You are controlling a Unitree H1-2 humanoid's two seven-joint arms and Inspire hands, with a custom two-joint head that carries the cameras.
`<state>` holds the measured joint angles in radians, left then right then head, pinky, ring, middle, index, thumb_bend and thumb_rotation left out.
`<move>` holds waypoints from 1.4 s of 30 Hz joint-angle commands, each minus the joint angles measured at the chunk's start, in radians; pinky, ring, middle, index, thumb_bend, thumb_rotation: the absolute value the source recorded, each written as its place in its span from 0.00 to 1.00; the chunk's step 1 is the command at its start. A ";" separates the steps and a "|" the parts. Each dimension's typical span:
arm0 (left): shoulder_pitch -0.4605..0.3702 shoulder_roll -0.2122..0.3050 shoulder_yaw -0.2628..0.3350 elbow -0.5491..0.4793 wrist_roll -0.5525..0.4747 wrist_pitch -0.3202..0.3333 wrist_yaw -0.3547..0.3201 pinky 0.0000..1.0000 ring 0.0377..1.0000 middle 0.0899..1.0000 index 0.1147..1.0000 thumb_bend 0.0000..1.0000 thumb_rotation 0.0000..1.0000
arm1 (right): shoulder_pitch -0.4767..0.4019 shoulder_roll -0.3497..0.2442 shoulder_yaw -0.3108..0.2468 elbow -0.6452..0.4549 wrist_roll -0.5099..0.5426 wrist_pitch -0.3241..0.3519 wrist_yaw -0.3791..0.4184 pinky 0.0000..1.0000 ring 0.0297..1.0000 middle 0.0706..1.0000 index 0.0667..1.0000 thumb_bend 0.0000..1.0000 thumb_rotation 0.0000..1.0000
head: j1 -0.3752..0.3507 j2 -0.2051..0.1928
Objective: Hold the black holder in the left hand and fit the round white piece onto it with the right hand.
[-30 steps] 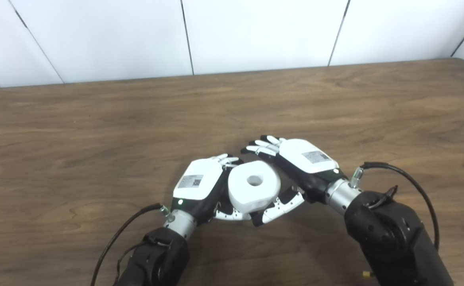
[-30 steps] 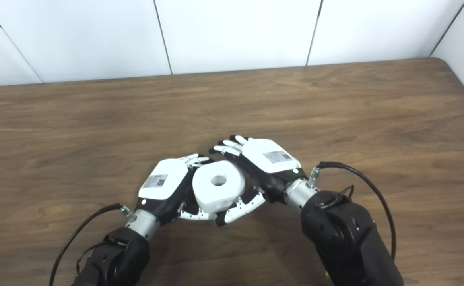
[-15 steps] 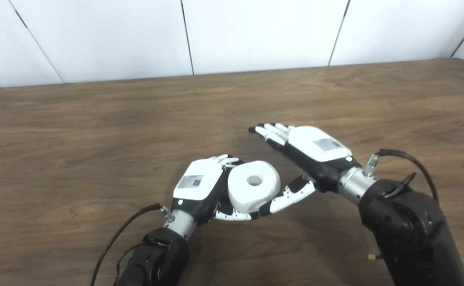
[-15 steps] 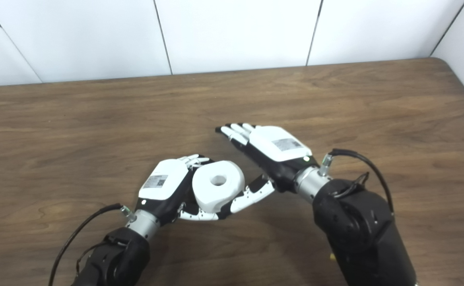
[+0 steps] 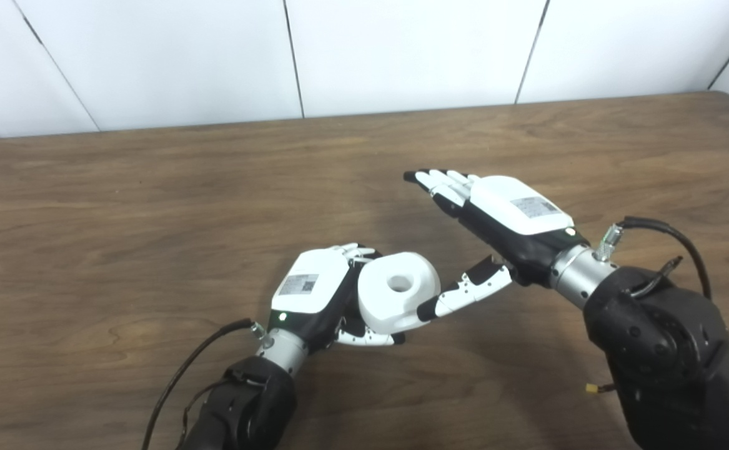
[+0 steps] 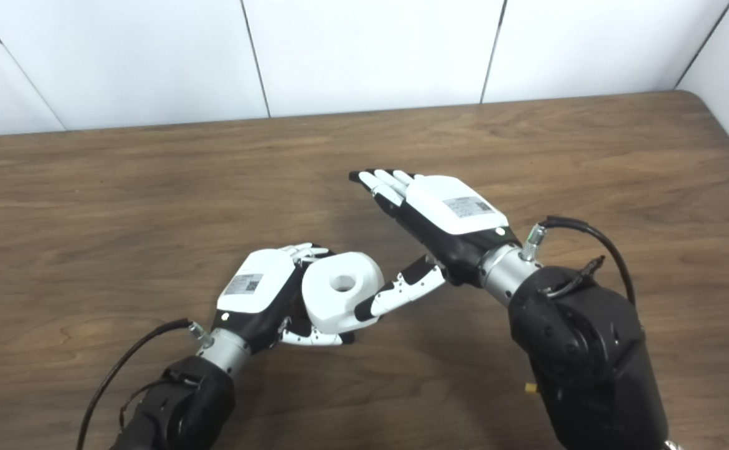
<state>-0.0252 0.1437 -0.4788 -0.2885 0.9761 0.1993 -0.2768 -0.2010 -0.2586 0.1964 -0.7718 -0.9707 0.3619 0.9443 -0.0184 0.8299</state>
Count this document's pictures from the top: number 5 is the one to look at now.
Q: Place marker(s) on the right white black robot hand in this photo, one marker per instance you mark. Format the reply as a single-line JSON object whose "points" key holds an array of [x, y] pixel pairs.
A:
{"points": [[514, 212]]}

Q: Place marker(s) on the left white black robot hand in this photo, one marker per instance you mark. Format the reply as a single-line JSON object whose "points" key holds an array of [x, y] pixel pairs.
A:
{"points": [[308, 287]]}

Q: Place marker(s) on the round white plastic piece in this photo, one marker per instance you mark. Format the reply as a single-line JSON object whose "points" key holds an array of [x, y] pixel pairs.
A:
{"points": [[383, 306]]}

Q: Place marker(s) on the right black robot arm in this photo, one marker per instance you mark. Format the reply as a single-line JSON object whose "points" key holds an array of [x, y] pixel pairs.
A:
{"points": [[664, 356]]}

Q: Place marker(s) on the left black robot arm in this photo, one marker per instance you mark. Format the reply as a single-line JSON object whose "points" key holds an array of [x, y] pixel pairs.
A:
{"points": [[245, 400]]}

